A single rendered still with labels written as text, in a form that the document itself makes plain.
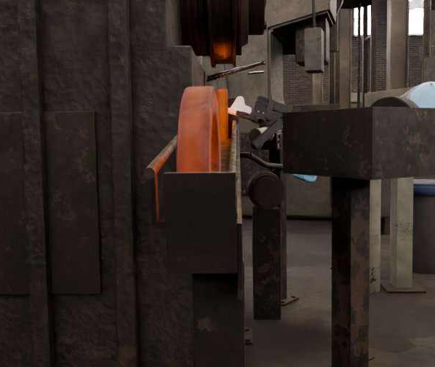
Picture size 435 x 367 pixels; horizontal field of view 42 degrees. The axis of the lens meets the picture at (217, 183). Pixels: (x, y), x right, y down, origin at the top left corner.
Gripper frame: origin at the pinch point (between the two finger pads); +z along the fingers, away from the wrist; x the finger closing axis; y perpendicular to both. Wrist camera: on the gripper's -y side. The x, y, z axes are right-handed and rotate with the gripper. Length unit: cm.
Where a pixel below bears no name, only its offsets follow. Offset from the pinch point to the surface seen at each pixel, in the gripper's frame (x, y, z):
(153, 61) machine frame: 48, 4, 17
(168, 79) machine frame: 48.2, 1.3, 12.4
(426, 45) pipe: -616, 185, -214
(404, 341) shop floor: -3, -54, -77
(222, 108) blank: 7.7, 0.2, 0.5
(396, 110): 65, 8, -34
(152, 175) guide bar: 118, -12, 1
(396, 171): 65, -4, -38
